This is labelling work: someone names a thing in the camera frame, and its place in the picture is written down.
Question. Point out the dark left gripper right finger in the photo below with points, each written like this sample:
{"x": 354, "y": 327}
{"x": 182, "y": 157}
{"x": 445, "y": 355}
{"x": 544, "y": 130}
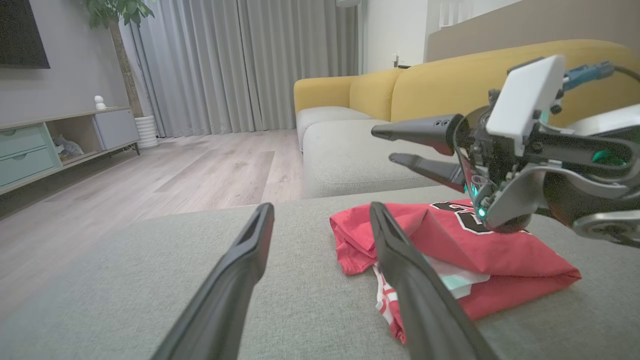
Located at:
{"x": 425, "y": 310}

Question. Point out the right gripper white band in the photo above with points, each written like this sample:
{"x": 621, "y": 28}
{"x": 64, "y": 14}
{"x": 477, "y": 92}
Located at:
{"x": 522, "y": 100}

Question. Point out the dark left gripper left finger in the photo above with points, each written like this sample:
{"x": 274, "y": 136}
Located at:
{"x": 225, "y": 300}

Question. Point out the red white striped jersey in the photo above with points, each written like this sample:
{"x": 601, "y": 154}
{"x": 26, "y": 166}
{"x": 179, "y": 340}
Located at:
{"x": 500, "y": 255}

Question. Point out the long yellow sofa backrest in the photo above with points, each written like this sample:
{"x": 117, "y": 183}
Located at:
{"x": 450, "y": 85}

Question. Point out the short yellow sofa backrest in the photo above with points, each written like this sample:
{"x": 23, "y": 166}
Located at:
{"x": 372, "y": 95}

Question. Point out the yellow sofa end backrest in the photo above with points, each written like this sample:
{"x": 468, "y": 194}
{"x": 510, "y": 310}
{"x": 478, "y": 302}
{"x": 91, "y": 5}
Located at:
{"x": 320, "y": 90}

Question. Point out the white slatted railing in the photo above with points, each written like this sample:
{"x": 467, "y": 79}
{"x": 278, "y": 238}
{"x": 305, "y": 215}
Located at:
{"x": 455, "y": 12}

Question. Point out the grey drape curtain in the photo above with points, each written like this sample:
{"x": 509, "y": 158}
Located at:
{"x": 300, "y": 55}

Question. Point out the white ribbed plant pot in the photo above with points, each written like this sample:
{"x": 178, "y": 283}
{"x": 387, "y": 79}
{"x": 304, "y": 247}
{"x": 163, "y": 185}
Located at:
{"x": 147, "y": 132}

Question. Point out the grey cabinet door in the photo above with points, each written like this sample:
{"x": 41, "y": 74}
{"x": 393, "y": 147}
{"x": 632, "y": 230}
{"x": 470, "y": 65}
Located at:
{"x": 116, "y": 129}

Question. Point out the grey crumpled bag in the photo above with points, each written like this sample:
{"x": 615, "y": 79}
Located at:
{"x": 67, "y": 149}

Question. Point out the small white figurine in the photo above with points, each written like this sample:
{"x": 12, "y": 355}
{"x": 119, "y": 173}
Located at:
{"x": 100, "y": 102}

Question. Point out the wooden grey tv cabinet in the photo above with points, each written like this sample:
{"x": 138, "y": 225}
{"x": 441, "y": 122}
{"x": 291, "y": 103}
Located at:
{"x": 75, "y": 117}

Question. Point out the light grey sheer curtain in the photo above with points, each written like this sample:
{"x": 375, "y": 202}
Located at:
{"x": 190, "y": 65}

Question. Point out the mint green cabinet drawer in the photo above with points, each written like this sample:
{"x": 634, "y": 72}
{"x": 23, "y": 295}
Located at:
{"x": 25, "y": 167}
{"x": 20, "y": 140}

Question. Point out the green leafy indoor tree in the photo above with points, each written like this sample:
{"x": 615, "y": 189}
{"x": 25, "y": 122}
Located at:
{"x": 125, "y": 60}

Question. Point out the black flat television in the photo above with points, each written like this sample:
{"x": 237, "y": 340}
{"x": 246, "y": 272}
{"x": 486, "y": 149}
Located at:
{"x": 20, "y": 30}

